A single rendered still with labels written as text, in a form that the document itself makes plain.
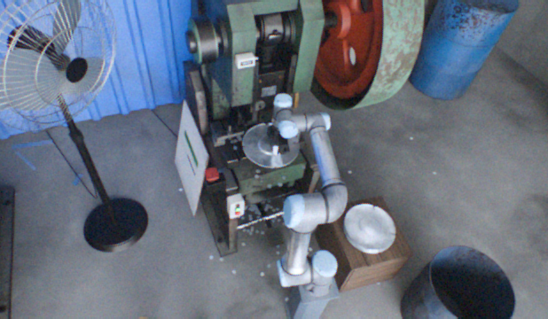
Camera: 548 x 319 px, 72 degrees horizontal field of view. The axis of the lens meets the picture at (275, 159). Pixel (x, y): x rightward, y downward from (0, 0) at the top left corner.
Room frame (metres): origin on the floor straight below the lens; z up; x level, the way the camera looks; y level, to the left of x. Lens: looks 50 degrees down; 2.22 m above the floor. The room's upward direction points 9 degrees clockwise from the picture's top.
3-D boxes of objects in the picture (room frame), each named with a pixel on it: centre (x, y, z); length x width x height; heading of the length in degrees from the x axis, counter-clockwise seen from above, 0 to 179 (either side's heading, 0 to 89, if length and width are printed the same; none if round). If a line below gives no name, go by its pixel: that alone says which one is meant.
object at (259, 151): (1.29, 0.03, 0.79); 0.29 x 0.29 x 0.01
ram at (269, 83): (1.40, 0.10, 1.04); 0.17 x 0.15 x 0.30; 30
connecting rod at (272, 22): (1.44, 0.12, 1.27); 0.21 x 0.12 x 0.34; 30
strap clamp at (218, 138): (1.35, 0.27, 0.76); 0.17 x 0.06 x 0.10; 120
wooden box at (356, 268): (1.14, -0.58, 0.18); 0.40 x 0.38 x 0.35; 23
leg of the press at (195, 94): (1.42, 0.42, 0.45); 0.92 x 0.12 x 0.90; 30
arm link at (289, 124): (1.15, -0.04, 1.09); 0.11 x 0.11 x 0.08; 17
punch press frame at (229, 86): (1.56, 0.19, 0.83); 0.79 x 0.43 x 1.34; 30
